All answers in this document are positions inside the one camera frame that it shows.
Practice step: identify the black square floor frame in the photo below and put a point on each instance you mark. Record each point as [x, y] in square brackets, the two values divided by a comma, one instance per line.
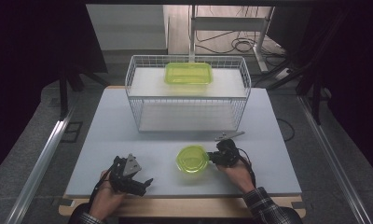
[66, 137]

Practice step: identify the white cabinet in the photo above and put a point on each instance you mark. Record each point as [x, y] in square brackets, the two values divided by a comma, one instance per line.
[125, 28]

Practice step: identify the white power strip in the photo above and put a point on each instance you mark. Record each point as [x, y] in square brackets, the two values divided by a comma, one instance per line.
[282, 74]

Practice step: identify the person's right hand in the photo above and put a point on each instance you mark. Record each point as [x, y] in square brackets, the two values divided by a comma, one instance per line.
[239, 175]

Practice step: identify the person's left hand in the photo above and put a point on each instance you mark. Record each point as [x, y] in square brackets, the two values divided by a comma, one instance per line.
[105, 199]

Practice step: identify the yellow-green round plastic bowl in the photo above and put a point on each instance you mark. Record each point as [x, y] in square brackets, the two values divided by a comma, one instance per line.
[191, 159]

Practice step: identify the aluminium rail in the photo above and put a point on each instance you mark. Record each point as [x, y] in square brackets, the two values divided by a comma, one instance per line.
[330, 161]
[41, 161]

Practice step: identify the white metal desk frame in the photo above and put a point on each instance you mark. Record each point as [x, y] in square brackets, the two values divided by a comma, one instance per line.
[228, 23]

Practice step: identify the dark curtain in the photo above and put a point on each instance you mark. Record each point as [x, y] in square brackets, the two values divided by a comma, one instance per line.
[358, 77]
[26, 62]

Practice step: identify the yellow-green rectangular plastic tray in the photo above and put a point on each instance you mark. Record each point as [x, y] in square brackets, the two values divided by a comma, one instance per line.
[188, 74]

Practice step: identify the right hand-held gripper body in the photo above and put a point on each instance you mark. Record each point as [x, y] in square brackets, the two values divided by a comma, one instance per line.
[228, 154]

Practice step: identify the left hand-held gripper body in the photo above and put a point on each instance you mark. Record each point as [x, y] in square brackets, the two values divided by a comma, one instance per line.
[132, 165]

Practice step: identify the black metal stand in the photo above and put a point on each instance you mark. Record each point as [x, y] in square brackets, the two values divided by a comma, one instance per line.
[315, 93]
[63, 93]

